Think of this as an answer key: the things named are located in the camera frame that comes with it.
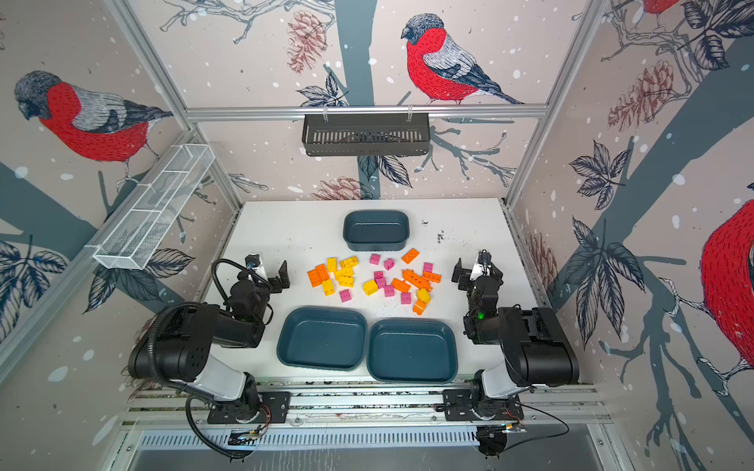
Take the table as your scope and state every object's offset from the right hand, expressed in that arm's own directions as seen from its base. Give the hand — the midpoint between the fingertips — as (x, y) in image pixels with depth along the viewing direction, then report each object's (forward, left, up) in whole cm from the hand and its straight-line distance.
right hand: (476, 264), depth 90 cm
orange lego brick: (+1, +56, -9) cm, 57 cm away
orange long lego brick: (0, +52, -9) cm, 53 cm away
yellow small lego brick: (-7, +16, -8) cm, 20 cm away
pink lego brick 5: (-2, +31, -7) cm, 32 cm away
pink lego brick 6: (-5, +27, -9) cm, 29 cm away
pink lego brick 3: (+4, +28, -8) cm, 29 cm away
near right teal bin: (-23, +20, -12) cm, 33 cm away
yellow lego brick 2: (-2, +43, -7) cm, 43 cm away
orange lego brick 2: (+9, +20, -9) cm, 24 cm away
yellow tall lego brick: (+3, +48, -7) cm, 48 cm away
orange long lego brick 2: (0, +19, -9) cm, 21 cm away
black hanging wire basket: (+43, +38, +19) cm, 60 cm away
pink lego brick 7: (-8, +22, -8) cm, 25 cm away
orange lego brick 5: (-11, +18, -9) cm, 23 cm away
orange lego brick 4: (+1, +13, -10) cm, 16 cm away
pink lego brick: (-8, +41, -7) cm, 43 cm away
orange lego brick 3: (-3, +24, -9) cm, 26 cm away
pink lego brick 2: (+7, +33, -9) cm, 35 cm away
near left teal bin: (-23, +46, -6) cm, 51 cm away
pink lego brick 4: (+5, +14, -9) cm, 18 cm away
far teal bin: (+22, +34, -10) cm, 42 cm away
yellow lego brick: (-6, +48, -8) cm, 49 cm away
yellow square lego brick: (-5, +34, -8) cm, 35 cm away
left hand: (-3, +65, +4) cm, 65 cm away
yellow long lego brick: (+4, +42, -7) cm, 43 cm away
